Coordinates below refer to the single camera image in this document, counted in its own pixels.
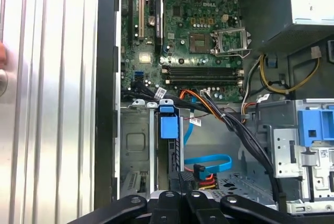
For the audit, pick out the black RAM slot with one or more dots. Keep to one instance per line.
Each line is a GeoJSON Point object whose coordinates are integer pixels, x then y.
{"type": "Point", "coordinates": [203, 66]}
{"type": "Point", "coordinates": [203, 82]}
{"type": "Point", "coordinates": [203, 71]}
{"type": "Point", "coordinates": [203, 77]}

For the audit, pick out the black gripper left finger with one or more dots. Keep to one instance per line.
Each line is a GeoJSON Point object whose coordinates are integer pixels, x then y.
{"type": "Point", "coordinates": [167, 208]}

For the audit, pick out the metal socket cover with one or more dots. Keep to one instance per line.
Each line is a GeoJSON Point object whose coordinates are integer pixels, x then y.
{"type": "Point", "coordinates": [248, 38]}

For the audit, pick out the hard disk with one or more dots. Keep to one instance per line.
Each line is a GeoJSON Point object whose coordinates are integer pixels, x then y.
{"type": "Point", "coordinates": [169, 127]}

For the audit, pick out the coin cell battery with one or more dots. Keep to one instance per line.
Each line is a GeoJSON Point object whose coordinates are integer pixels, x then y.
{"type": "Point", "coordinates": [151, 20]}

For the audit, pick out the person's hand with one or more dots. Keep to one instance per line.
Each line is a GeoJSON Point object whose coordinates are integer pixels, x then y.
{"type": "Point", "coordinates": [2, 54]}

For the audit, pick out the tan expansion slot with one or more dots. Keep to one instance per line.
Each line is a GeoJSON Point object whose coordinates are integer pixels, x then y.
{"type": "Point", "coordinates": [141, 17]}

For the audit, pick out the blue plastic cage latch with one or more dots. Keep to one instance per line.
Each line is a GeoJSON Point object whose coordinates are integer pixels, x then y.
{"type": "Point", "coordinates": [313, 122]}

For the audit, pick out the grey metal drive cage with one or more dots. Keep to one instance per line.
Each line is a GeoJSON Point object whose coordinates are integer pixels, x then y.
{"type": "Point", "coordinates": [284, 143]}

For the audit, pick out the square chipset chip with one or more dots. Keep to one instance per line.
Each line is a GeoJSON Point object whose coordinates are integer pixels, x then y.
{"type": "Point", "coordinates": [145, 58]}

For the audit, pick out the silver disk bay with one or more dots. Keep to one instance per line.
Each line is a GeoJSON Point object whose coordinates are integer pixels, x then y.
{"type": "Point", "coordinates": [152, 143]}

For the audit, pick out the green motherboard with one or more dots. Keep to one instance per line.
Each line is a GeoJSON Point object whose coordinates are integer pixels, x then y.
{"type": "Point", "coordinates": [188, 12]}

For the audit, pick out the CPU socket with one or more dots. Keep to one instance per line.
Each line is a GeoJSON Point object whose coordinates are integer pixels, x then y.
{"type": "Point", "coordinates": [199, 42]}

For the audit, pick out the four pin power socket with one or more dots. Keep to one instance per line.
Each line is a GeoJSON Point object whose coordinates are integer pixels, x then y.
{"type": "Point", "coordinates": [226, 18]}

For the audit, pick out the blue data ports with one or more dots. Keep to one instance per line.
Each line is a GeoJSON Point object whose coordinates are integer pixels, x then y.
{"type": "Point", "coordinates": [138, 75]}

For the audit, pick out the grey metal power supply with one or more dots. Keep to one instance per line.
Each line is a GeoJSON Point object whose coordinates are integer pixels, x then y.
{"type": "Point", "coordinates": [268, 7]}

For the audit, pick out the black open PC case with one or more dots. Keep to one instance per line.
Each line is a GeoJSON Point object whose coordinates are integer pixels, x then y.
{"type": "Point", "coordinates": [104, 77]}

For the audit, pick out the black expansion slot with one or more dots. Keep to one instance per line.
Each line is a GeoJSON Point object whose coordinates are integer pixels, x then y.
{"type": "Point", "coordinates": [129, 23]}

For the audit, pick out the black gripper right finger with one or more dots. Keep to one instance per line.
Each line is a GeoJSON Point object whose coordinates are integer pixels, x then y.
{"type": "Point", "coordinates": [201, 208]}

